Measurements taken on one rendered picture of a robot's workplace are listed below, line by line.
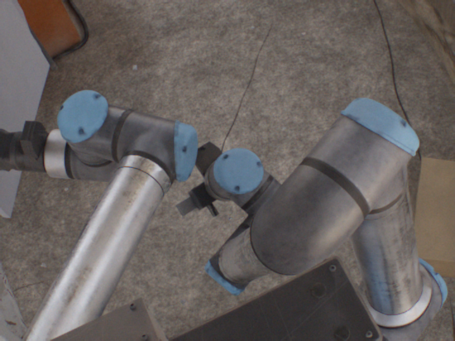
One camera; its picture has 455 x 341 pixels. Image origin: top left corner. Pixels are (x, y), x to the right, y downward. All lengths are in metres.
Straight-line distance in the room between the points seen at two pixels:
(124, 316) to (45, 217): 2.18
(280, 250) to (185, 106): 1.55
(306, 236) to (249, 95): 1.55
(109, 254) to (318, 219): 0.31
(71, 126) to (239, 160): 0.42
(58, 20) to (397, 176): 1.78
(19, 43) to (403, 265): 0.97
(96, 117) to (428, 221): 1.17
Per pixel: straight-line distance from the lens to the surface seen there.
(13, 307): 2.25
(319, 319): 0.47
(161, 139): 1.29
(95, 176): 1.47
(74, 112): 1.35
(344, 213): 1.07
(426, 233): 2.24
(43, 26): 2.72
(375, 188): 1.09
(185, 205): 1.86
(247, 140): 2.52
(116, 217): 1.21
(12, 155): 1.53
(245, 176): 1.62
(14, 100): 1.83
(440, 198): 2.28
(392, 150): 1.10
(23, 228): 2.59
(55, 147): 1.48
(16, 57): 1.83
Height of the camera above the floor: 2.23
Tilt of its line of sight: 64 degrees down
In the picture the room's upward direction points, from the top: 20 degrees counter-clockwise
